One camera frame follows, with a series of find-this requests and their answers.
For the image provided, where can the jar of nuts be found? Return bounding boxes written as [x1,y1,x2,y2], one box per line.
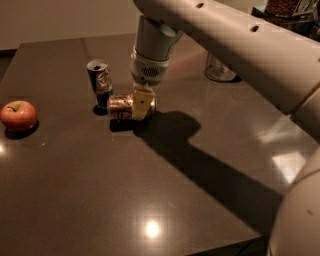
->
[266,0,314,18]

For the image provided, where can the wire mesh cup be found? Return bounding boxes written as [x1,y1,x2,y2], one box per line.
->
[204,53,236,82]

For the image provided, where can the silver blue redbull can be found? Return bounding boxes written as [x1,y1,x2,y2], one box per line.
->
[87,59,113,109]

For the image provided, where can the orange patterned soda can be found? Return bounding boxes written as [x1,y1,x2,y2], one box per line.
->
[107,93,134,120]

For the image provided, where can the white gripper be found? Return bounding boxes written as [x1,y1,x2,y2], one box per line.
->
[130,50,170,120]

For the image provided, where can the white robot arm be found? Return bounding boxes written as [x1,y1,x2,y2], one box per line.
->
[133,0,320,256]

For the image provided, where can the red apple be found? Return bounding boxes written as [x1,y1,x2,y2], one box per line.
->
[0,101,37,132]

